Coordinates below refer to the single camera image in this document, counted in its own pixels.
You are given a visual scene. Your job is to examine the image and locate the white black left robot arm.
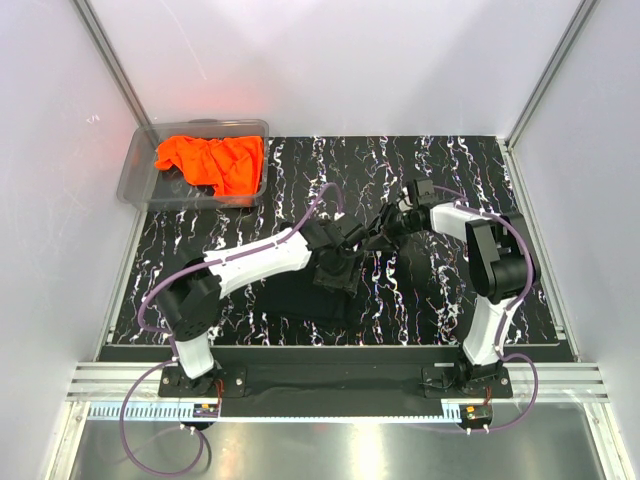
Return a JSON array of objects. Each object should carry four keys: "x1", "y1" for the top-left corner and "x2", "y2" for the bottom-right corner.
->
[{"x1": 154, "y1": 214, "x2": 369, "y2": 396}]

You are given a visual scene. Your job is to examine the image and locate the right aluminium frame post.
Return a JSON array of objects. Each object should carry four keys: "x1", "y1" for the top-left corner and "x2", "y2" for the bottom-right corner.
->
[{"x1": 504, "y1": 0, "x2": 599, "y2": 151}]

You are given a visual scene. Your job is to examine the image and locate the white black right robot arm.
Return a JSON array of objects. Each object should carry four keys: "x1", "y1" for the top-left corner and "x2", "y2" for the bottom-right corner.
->
[{"x1": 368, "y1": 179, "x2": 540, "y2": 397}]

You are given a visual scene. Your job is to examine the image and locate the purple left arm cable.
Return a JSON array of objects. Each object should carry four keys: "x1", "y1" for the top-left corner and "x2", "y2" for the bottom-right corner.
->
[{"x1": 121, "y1": 182, "x2": 346, "y2": 476}]

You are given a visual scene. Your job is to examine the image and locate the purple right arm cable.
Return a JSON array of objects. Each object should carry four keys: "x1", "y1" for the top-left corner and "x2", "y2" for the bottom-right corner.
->
[{"x1": 412, "y1": 184, "x2": 539, "y2": 434}]

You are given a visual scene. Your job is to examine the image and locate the aluminium frame post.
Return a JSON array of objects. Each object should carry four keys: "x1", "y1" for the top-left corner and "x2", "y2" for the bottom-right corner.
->
[
  {"x1": 70, "y1": 0, "x2": 151, "y2": 126},
  {"x1": 504, "y1": 0, "x2": 599, "y2": 151}
]

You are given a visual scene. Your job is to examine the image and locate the black t shirt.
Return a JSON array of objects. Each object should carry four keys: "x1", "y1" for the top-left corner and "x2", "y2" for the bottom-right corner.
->
[{"x1": 254, "y1": 269, "x2": 352, "y2": 328}]

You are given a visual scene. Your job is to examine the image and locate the aluminium front rail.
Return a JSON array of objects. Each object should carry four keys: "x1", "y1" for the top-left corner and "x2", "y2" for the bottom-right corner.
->
[{"x1": 66, "y1": 362, "x2": 608, "y2": 402}]

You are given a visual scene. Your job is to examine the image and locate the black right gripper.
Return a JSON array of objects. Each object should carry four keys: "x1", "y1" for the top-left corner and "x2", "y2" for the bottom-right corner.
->
[{"x1": 367, "y1": 202, "x2": 422, "y2": 253}]

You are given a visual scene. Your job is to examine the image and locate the left aluminium frame post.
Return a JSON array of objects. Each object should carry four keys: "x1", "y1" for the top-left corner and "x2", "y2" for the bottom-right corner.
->
[{"x1": 70, "y1": 0, "x2": 151, "y2": 126}]

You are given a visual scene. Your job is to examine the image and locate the orange t shirt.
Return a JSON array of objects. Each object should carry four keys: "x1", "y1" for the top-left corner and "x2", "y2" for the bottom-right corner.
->
[{"x1": 155, "y1": 135, "x2": 265, "y2": 197}]

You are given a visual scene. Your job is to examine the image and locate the right black connector box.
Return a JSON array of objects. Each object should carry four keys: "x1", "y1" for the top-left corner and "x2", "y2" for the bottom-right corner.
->
[{"x1": 460, "y1": 404, "x2": 493, "y2": 434}]

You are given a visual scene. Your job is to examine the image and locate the clear plastic bin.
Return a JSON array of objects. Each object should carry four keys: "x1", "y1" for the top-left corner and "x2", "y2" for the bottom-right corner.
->
[{"x1": 117, "y1": 119, "x2": 269, "y2": 211}]

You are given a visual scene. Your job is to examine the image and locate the white slotted cable duct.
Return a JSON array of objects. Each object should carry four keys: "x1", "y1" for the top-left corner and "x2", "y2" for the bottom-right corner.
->
[{"x1": 87, "y1": 402, "x2": 217, "y2": 422}]

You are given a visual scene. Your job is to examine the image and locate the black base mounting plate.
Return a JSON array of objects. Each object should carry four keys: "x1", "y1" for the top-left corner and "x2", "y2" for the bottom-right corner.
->
[{"x1": 159, "y1": 347, "x2": 513, "y2": 421}]

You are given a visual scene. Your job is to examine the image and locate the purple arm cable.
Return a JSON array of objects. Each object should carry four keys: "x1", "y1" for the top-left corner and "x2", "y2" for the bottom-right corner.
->
[
  {"x1": 412, "y1": 184, "x2": 539, "y2": 434},
  {"x1": 121, "y1": 182, "x2": 346, "y2": 476}
]

